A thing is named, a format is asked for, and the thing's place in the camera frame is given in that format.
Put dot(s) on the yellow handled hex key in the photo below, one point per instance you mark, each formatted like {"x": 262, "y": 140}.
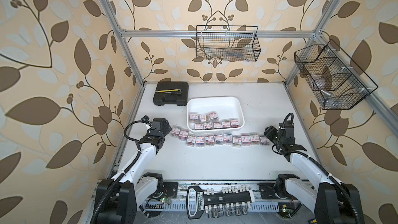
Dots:
{"x": 172, "y": 91}

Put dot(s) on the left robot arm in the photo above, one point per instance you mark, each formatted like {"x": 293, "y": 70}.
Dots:
{"x": 117, "y": 199}

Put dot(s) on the black tool case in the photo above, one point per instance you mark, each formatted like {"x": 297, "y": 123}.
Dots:
{"x": 161, "y": 99}

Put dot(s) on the right wire basket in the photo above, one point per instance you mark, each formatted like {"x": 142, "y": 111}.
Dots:
{"x": 339, "y": 81}

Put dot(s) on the socket set holder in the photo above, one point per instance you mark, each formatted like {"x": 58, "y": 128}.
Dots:
{"x": 229, "y": 201}

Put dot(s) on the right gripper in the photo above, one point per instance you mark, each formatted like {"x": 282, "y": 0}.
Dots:
{"x": 270, "y": 132}

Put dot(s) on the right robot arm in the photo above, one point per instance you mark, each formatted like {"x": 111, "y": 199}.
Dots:
{"x": 327, "y": 197}

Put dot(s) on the eleventh paper clip box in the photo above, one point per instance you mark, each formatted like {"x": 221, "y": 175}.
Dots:
{"x": 264, "y": 141}

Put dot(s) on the wire basket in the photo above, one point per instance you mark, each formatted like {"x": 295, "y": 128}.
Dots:
{"x": 339, "y": 81}
{"x": 227, "y": 43}

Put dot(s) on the back wire basket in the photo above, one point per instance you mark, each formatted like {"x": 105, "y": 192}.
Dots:
{"x": 227, "y": 43}

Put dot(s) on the white plastic tray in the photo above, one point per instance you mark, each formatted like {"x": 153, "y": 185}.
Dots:
{"x": 214, "y": 109}

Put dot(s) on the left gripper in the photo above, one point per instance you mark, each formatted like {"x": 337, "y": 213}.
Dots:
{"x": 166, "y": 129}

